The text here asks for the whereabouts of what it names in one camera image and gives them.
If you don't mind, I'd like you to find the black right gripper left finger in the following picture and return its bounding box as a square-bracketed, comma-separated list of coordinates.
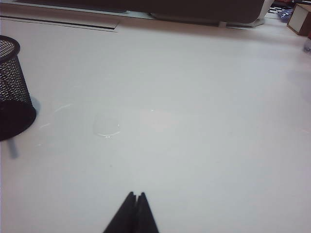
[103, 191, 138, 233]

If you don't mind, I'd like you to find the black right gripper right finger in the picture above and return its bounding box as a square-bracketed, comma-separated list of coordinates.
[136, 192, 160, 233]

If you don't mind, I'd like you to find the black mesh pen holder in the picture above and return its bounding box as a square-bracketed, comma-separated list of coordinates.
[0, 35, 37, 141]

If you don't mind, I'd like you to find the brown fabric desk divider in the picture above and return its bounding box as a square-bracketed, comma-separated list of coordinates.
[0, 0, 272, 28]

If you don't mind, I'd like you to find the cardboard box with white face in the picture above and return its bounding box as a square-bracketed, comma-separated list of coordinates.
[286, 2, 311, 36]

